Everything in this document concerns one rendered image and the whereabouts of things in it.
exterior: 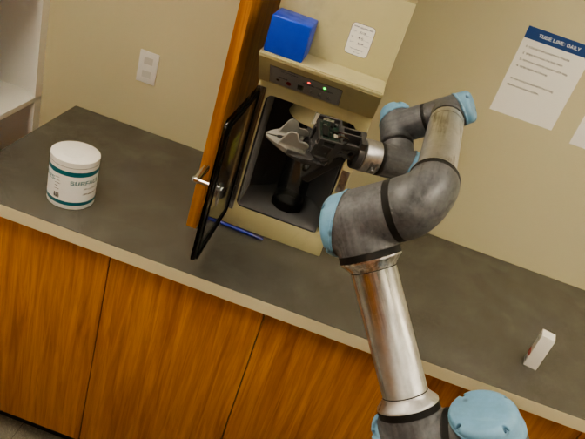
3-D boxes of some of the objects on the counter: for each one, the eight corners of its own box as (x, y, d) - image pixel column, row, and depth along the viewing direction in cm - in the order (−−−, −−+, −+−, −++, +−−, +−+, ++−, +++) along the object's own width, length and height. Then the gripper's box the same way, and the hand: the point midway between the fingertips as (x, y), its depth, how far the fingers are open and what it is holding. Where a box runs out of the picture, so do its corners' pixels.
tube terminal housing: (241, 186, 210) (308, -49, 172) (331, 219, 209) (419, -11, 171) (219, 220, 189) (291, -40, 151) (319, 257, 188) (417, 4, 150)
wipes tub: (61, 180, 182) (66, 135, 175) (102, 195, 182) (109, 151, 174) (36, 199, 171) (41, 151, 163) (80, 216, 170) (86, 168, 163)
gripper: (367, 124, 136) (276, 98, 130) (370, 155, 131) (275, 131, 125) (351, 148, 143) (263, 124, 137) (353, 178, 138) (262, 156, 132)
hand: (270, 138), depth 134 cm, fingers closed
